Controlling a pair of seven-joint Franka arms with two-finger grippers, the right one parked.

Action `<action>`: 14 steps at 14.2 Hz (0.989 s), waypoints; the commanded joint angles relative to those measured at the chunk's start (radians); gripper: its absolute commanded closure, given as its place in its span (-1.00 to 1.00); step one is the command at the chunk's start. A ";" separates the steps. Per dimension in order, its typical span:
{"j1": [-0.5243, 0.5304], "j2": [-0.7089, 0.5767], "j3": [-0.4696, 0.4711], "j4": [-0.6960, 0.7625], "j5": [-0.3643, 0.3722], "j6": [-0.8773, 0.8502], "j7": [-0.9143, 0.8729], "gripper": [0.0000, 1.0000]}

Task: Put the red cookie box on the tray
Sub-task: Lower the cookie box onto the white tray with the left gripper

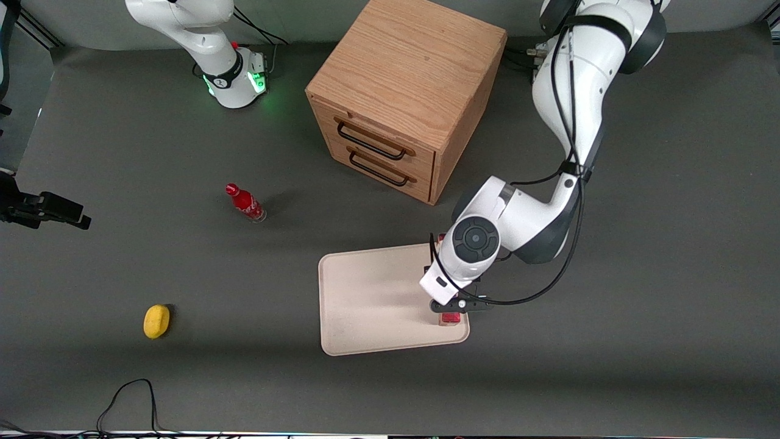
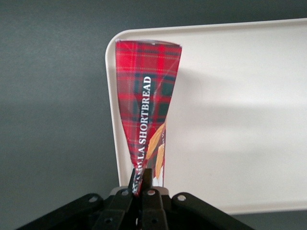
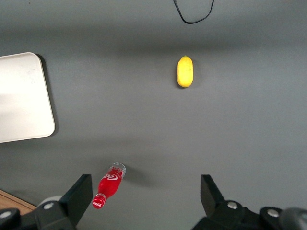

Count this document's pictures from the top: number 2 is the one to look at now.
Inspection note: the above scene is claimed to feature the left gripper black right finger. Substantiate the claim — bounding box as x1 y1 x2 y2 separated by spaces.
138 168 169 230

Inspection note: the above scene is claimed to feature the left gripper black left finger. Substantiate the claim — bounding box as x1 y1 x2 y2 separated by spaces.
92 168 136 230

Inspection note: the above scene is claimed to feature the red tartan cookie box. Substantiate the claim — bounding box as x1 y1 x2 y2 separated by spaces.
114 39 183 196

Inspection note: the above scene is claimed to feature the beige rectangular tray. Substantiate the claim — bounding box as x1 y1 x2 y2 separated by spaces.
104 17 307 215

